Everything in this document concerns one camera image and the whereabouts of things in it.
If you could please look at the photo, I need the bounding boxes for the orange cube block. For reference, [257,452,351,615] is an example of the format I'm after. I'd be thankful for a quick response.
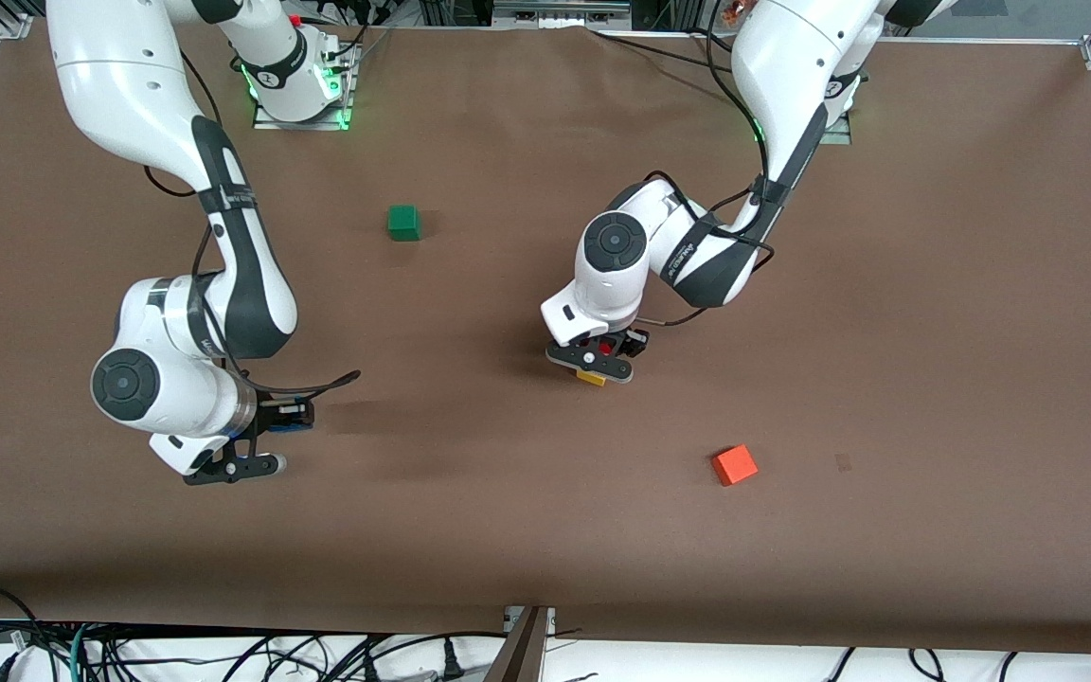
[711,443,760,488]

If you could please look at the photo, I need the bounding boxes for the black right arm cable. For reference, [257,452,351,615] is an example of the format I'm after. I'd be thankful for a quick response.
[142,47,363,397]

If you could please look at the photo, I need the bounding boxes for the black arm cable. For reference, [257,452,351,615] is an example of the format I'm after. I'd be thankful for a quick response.
[142,47,363,397]
[638,24,778,329]

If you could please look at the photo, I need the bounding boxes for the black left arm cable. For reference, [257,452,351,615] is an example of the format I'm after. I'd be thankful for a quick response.
[638,24,778,329]

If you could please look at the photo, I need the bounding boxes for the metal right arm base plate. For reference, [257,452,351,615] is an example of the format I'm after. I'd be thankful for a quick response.
[253,27,358,133]

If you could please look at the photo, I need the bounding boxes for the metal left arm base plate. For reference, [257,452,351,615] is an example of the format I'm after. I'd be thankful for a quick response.
[818,74,854,146]

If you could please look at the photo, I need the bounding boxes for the black base power cables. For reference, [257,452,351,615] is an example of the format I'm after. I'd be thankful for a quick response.
[588,27,741,75]

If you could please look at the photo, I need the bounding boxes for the aluminium rail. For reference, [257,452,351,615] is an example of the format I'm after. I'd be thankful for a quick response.
[492,0,634,29]

